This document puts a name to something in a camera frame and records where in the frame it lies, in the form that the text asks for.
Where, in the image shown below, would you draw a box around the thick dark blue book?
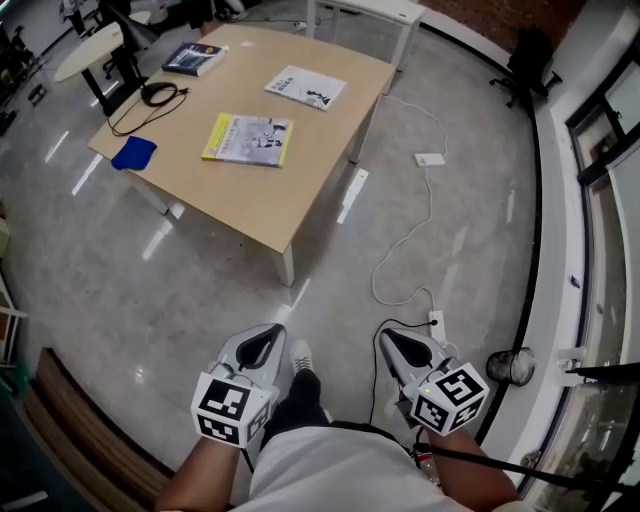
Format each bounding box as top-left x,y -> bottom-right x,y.
160,41 -> 228,78

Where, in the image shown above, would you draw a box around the black coiled cable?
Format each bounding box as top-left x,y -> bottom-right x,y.
106,80 -> 192,138

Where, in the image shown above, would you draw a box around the white floor cable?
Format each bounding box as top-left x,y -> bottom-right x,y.
371,94 -> 450,307

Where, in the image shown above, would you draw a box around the blue cloth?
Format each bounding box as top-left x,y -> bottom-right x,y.
110,135 -> 158,172

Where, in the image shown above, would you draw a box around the person's white shirt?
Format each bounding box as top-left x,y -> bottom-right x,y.
243,423 -> 474,512

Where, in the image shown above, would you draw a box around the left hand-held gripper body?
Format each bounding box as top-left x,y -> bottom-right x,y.
190,348 -> 282,449

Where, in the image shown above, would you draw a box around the person's left forearm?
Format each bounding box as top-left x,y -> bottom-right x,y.
153,438 -> 254,512

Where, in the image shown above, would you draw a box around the black window frame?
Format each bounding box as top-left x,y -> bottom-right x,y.
563,48 -> 640,187

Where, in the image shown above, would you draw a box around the white power strip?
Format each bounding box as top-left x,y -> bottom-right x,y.
428,309 -> 447,347

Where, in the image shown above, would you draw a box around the black office chair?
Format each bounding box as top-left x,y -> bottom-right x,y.
489,25 -> 565,110

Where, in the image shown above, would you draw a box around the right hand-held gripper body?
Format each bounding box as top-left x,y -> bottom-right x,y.
393,354 -> 491,438

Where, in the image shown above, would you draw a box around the person's right forearm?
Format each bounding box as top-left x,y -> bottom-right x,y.
413,428 -> 522,512

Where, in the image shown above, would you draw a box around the black cone-shaped lamp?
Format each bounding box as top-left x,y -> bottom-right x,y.
106,0 -> 157,52

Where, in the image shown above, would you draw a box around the white rectangular table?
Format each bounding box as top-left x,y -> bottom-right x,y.
305,0 -> 427,74

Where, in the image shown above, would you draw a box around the oval white table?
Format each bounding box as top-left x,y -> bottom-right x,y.
53,10 -> 152,117

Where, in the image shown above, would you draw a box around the person's white shoe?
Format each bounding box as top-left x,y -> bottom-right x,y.
289,339 -> 315,374

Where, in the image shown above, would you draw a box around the white thin book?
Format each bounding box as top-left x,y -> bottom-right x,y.
263,64 -> 349,113

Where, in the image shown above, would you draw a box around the yellow-edged illustrated book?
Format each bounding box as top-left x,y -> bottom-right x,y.
201,111 -> 296,170

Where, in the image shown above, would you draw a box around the light wooden table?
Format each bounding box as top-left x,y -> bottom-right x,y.
87,23 -> 397,289

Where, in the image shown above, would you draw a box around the brown wooden planks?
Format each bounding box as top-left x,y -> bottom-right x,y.
20,346 -> 177,512

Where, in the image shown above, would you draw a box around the person's black trouser leg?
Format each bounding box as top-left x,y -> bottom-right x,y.
261,369 -> 332,442

